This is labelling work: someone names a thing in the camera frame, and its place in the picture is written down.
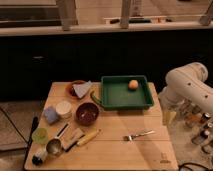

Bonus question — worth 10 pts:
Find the silver metal fork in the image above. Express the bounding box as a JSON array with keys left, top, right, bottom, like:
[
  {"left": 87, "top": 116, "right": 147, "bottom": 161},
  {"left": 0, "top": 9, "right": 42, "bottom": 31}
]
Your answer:
[{"left": 123, "top": 130, "right": 155, "bottom": 141}]

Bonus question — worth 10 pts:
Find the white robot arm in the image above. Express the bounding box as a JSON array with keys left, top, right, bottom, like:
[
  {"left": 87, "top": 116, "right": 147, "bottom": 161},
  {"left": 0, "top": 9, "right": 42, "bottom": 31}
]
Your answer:
[{"left": 158, "top": 62, "right": 213, "bottom": 125}]

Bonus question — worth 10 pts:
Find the purple bowl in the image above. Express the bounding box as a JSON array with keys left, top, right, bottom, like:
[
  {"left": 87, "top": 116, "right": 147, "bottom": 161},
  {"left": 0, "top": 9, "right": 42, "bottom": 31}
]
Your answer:
[{"left": 75, "top": 102, "right": 99, "bottom": 126}]

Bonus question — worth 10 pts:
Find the orange bowl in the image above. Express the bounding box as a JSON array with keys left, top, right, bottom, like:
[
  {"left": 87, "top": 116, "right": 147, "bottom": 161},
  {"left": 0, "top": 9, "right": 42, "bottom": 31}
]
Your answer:
[{"left": 65, "top": 80, "right": 84, "bottom": 99}]

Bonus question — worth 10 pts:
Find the orange ball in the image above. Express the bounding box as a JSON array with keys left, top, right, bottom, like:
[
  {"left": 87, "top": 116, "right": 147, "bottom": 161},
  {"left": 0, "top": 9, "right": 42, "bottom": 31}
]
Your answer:
[{"left": 128, "top": 80, "right": 139, "bottom": 90}]

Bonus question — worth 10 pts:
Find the green plastic tray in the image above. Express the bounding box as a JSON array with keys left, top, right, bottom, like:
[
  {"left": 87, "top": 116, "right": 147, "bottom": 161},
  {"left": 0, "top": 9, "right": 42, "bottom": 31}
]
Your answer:
[{"left": 101, "top": 75, "right": 154, "bottom": 110}]

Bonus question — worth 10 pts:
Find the green pepper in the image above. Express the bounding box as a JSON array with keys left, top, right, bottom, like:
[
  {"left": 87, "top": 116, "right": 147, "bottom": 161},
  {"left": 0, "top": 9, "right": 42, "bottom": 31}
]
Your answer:
[{"left": 90, "top": 91, "right": 102, "bottom": 106}]

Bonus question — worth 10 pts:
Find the grey triangular cloth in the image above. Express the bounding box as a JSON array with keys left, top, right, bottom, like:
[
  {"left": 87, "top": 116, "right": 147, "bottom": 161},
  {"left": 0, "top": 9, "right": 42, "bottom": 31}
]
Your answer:
[{"left": 73, "top": 81, "right": 92, "bottom": 98}]

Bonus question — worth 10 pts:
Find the white round container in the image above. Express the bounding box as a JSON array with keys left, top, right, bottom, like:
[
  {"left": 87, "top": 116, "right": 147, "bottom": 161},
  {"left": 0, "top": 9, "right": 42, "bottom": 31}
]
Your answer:
[{"left": 55, "top": 101, "right": 72, "bottom": 118}]

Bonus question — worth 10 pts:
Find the metal measuring cup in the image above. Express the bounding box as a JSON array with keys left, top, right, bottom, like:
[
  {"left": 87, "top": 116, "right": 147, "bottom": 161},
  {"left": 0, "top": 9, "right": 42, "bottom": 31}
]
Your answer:
[{"left": 46, "top": 123, "right": 69, "bottom": 156}]

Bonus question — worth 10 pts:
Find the green plastic cup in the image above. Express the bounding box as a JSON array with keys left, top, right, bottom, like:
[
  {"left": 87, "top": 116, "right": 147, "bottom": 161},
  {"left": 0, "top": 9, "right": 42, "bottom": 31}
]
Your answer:
[{"left": 32, "top": 128, "right": 48, "bottom": 144}]

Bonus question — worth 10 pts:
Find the black stand left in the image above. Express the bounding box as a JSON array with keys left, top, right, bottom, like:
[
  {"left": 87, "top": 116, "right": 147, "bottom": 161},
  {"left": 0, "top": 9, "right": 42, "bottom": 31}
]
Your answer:
[{"left": 22, "top": 117, "right": 39, "bottom": 171}]

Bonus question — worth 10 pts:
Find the black cable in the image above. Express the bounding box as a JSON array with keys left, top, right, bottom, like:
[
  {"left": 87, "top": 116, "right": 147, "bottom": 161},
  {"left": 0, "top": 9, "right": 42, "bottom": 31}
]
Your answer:
[{"left": 178, "top": 161, "right": 213, "bottom": 171}]

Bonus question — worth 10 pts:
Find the yellow handled knife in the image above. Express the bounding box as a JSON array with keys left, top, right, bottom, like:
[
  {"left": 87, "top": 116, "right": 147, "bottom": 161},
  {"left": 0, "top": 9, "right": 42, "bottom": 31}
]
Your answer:
[{"left": 67, "top": 129, "right": 100, "bottom": 151}]

